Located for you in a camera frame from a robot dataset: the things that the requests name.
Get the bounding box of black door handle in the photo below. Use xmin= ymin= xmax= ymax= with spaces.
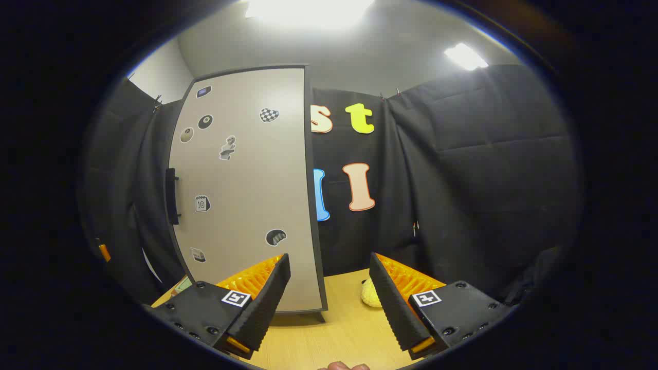
xmin=165 ymin=168 xmax=181 ymax=226

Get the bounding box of ceiling light panel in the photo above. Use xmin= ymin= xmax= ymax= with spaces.
xmin=244 ymin=0 xmax=376 ymax=29
xmin=444 ymin=43 xmax=489 ymax=71

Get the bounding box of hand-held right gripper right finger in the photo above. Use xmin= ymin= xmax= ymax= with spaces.
xmin=369 ymin=252 xmax=517 ymax=360

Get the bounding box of grey cabinet door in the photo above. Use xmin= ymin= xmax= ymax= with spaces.
xmin=167 ymin=67 xmax=324 ymax=314

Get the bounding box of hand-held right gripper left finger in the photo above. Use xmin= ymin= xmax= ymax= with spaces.
xmin=143 ymin=253 xmax=291 ymax=360

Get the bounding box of yellow sponge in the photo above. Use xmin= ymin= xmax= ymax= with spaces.
xmin=361 ymin=279 xmax=384 ymax=308

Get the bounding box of black backdrop cloth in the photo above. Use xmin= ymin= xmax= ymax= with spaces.
xmin=77 ymin=64 xmax=584 ymax=309

